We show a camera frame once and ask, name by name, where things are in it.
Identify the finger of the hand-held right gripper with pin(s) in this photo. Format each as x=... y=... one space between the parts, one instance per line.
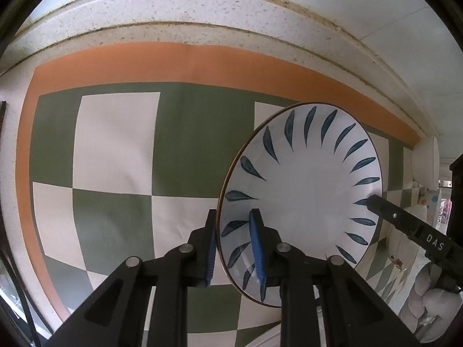
x=389 y=213

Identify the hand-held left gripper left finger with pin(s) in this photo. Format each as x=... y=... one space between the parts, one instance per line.
x=208 y=260

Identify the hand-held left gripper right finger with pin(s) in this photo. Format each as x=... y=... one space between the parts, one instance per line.
x=257 y=251

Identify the white plate with blue leaves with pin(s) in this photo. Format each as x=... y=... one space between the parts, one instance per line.
x=307 y=195

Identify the stack of white bowls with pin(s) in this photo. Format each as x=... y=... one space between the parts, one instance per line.
x=436 y=307

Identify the white cup with coloured dots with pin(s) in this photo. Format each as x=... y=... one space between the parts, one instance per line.
x=429 y=199

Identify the white plate with red flower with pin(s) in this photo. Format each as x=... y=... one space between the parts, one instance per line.
x=399 y=256

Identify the plain white bowl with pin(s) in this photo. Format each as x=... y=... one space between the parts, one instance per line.
x=426 y=164

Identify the green white checkered mat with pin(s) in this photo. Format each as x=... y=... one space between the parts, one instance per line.
x=119 y=159

